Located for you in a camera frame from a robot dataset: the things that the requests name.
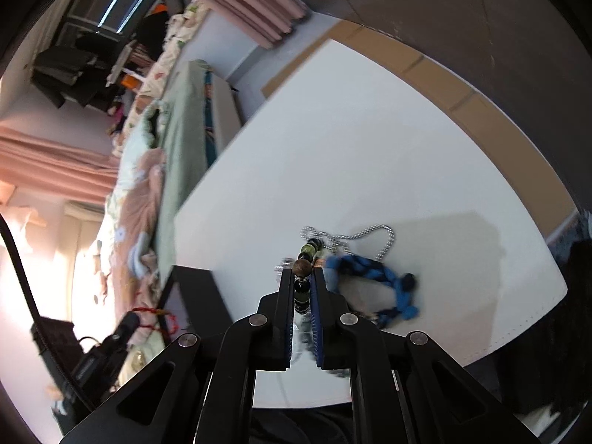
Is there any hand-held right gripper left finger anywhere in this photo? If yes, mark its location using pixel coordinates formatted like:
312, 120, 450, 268
60, 268, 297, 444

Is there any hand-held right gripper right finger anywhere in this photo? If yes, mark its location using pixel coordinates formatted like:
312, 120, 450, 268
309, 268, 542, 444

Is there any red cord bracelet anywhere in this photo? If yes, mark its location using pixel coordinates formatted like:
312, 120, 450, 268
129, 306, 179, 334

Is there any light green pillow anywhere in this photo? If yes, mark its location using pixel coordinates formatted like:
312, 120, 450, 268
115, 102, 171, 186

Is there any black clothing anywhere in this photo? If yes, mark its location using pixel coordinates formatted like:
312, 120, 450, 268
135, 4, 168, 57

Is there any pink curtain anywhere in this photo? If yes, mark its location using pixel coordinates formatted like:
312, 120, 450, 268
0, 125, 122, 206
155, 0, 310, 49

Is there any blue braided bracelet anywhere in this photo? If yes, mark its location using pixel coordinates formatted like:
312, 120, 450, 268
324, 253, 421, 327

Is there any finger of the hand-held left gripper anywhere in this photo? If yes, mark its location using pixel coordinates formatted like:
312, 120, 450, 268
111, 312, 142, 350

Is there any bed with green sheet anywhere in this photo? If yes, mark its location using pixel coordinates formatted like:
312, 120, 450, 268
152, 58, 246, 278

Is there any black jewelry box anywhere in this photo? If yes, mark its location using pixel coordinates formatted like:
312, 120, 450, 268
172, 266, 234, 339

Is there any dark bead bracelet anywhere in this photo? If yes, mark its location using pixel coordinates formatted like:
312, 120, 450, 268
276, 238, 327, 347

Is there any white side table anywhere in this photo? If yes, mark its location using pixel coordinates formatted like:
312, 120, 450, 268
173, 39, 569, 410

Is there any printed window seat cushion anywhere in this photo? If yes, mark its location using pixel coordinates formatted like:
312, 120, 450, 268
108, 0, 213, 149

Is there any pink duck print blanket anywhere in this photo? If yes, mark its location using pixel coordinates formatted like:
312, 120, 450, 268
111, 148, 168, 308

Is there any silver chain necklace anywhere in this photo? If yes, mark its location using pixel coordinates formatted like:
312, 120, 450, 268
275, 224, 396, 271

